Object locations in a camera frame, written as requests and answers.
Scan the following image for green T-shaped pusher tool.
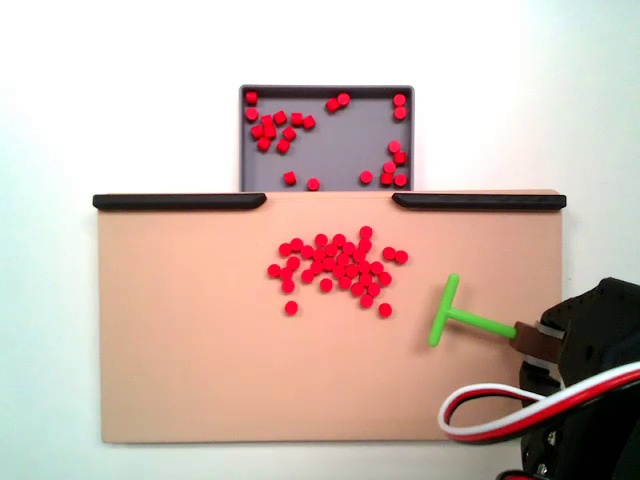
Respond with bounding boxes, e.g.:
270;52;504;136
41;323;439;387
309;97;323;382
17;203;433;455
426;272;519;348

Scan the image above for grey rectangular container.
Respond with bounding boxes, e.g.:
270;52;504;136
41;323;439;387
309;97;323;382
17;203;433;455
238;83;416;193

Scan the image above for beige rectangular board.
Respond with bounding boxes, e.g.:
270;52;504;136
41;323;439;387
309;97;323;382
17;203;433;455
94;188;569;445

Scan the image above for white red black servo cable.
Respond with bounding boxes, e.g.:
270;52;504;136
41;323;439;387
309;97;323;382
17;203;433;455
437;361;640;444

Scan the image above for black edge rail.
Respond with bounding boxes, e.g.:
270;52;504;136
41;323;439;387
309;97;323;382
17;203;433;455
92;192;268;212
391;191;568;211

